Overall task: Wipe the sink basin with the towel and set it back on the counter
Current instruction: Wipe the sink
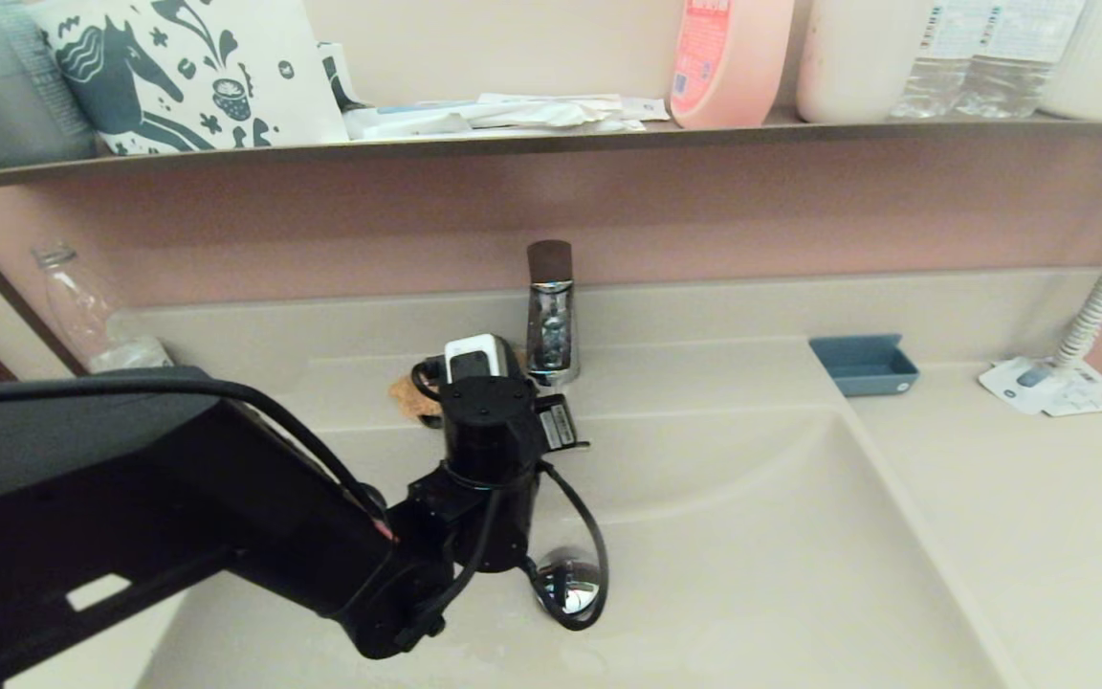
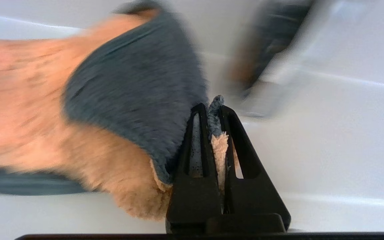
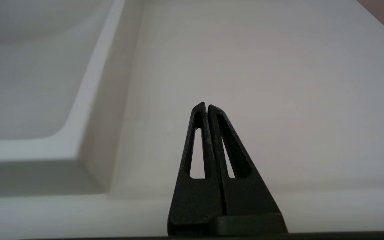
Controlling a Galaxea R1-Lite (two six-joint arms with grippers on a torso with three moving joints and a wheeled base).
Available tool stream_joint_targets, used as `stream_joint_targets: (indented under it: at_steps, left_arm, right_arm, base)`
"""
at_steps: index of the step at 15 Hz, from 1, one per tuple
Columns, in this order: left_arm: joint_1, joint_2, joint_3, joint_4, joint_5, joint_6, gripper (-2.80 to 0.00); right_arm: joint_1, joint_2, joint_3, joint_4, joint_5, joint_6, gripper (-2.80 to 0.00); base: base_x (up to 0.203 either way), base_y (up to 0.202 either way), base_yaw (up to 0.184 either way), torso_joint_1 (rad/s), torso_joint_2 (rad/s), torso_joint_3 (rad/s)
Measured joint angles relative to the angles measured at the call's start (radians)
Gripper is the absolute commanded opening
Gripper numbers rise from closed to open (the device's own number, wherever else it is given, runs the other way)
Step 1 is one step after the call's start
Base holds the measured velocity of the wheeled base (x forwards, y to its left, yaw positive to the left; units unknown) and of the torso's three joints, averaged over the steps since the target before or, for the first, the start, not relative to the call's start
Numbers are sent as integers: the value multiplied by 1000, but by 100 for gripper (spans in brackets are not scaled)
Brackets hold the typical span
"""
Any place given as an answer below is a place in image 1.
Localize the orange and grey cleaning cloth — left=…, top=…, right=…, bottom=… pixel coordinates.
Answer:
left=388, top=373, right=444, bottom=429

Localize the chrome faucet with brown handle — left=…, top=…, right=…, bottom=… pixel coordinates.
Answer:
left=525, top=239, right=581, bottom=388

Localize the chrome sink drain stopper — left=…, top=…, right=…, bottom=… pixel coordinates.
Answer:
left=532, top=545, right=606, bottom=618

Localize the beige wash basin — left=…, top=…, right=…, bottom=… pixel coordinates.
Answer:
left=116, top=337, right=1030, bottom=689

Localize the black tag with barcode stickers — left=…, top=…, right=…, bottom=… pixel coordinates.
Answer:
left=534, top=394, right=590, bottom=451

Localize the white packet with blue stripe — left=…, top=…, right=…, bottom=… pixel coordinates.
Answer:
left=345, top=98, right=512, bottom=140

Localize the blue plastic soap dish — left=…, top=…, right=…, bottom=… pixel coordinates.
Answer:
left=807, top=334, right=920, bottom=397

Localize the white pouch with black print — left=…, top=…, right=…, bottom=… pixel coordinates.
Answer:
left=320, top=40, right=372, bottom=111

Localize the clear uncapped plastic water bottle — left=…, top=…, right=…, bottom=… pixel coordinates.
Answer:
left=33, top=241, right=174, bottom=374

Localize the pink lotion bottle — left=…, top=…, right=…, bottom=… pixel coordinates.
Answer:
left=670, top=0, right=796, bottom=130

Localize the white bag with horse print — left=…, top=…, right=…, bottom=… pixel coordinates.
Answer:
left=30, top=0, right=351, bottom=154

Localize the white packet with blue logo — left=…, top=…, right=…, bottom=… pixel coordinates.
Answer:
left=977, top=356, right=1075, bottom=414

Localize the white smooth jar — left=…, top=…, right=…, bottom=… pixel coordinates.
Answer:
left=797, top=0, right=935, bottom=123

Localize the clear labelled water bottle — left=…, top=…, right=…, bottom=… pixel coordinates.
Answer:
left=955, top=0, right=1088, bottom=120
left=891, top=0, right=987, bottom=121

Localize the white printed paper leaflet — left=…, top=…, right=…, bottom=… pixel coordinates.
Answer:
left=1044, top=367, right=1102, bottom=417

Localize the thin black camera cable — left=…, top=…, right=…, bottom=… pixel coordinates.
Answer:
left=518, top=459, right=611, bottom=633

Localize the brown wall shelf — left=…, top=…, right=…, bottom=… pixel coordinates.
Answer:
left=0, top=115, right=1102, bottom=195

